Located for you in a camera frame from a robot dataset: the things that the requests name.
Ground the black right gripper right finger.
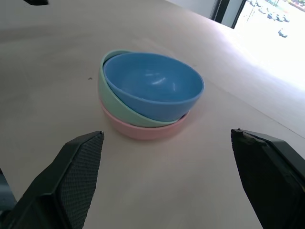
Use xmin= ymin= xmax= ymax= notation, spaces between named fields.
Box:
xmin=230 ymin=128 xmax=305 ymax=229

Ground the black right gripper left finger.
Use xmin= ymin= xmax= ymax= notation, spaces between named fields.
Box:
xmin=0 ymin=130 xmax=105 ymax=229

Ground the pink plastic bowl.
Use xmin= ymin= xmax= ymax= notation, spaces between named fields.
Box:
xmin=101 ymin=101 xmax=191 ymax=140

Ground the green plastic bowl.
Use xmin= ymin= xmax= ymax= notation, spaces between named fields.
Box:
xmin=98 ymin=49 xmax=184 ymax=128

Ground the blue plastic bowl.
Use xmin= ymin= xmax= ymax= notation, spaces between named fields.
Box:
xmin=103 ymin=52 xmax=205 ymax=122

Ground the black object at table edge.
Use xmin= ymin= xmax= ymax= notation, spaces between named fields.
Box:
xmin=23 ymin=0 xmax=49 ymax=6

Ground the dark window frame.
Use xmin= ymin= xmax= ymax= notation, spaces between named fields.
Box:
xmin=209 ymin=0 xmax=247 ymax=30

